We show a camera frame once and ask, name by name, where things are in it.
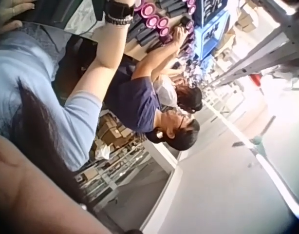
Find dark beaded bracelet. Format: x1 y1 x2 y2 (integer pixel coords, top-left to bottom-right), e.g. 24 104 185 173
104 14 135 26

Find black wrist band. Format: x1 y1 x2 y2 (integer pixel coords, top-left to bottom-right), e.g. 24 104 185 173
103 0 136 19

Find heap of cardboard boxes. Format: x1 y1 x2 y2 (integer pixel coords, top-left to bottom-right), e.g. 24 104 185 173
95 113 143 158

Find large black flat box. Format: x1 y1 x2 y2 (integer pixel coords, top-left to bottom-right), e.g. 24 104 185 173
14 0 109 30

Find pile of small black boxes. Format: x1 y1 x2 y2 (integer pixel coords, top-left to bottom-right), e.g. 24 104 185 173
126 0 196 56

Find metal shelf rack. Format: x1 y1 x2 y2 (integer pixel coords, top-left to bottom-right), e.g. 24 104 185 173
207 0 299 88

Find stack of blue crates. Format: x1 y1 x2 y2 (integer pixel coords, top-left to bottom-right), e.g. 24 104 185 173
192 0 232 61

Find white plastic bag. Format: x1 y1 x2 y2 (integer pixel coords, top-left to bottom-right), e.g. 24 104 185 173
93 143 112 160

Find person's left hand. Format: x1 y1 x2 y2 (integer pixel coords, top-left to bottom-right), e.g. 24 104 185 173
0 0 36 37

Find cardboard boxes on shelf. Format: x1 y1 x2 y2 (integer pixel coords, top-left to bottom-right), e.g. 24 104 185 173
233 8 261 34

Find teal fan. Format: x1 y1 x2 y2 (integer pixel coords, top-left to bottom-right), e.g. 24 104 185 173
251 134 265 153

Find group of pink round tins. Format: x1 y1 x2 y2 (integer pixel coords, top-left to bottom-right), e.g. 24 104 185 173
133 0 198 43

